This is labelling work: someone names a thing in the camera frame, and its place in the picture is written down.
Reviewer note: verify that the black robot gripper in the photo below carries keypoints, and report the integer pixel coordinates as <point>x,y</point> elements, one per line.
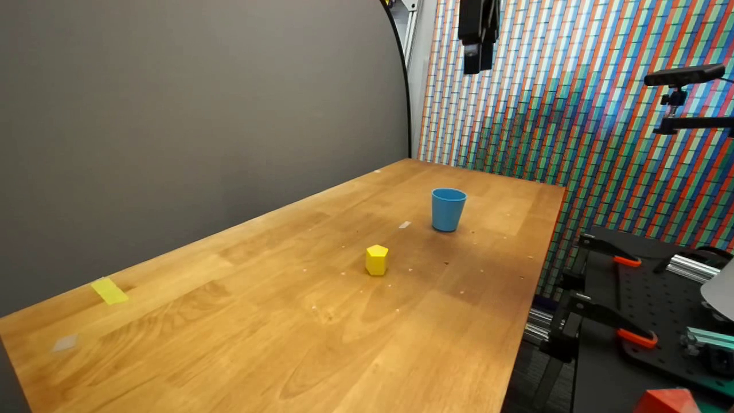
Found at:
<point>478,20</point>

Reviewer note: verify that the yellow hexagonal block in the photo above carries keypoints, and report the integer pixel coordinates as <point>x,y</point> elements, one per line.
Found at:
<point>377,262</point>

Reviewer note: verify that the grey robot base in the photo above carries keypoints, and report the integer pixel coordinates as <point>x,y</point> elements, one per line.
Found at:
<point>723,295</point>

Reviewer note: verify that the blue plastic cup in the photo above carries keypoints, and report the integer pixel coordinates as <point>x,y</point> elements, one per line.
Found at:
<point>447,211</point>

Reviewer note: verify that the red block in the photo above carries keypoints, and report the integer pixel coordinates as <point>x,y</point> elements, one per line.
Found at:
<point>665,402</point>

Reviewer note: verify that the colourful patterned backdrop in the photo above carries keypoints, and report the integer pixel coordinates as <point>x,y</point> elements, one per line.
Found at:
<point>564,115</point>

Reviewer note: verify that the silver aluminium extrusion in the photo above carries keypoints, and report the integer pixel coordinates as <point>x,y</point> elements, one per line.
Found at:
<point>693,268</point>

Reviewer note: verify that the black perforated breadboard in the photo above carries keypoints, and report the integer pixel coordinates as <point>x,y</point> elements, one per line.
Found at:
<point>657,306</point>

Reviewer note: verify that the teal aluminium extrusion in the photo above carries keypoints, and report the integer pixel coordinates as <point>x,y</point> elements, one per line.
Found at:
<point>712,341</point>

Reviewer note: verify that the yellow tape strip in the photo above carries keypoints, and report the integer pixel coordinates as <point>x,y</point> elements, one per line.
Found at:
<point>108,293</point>

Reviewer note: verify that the white backdrop frame pole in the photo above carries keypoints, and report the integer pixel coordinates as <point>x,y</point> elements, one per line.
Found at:
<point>421,92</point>

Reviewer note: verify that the black camera on mount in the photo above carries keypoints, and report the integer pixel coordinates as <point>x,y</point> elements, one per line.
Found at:
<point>681,76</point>

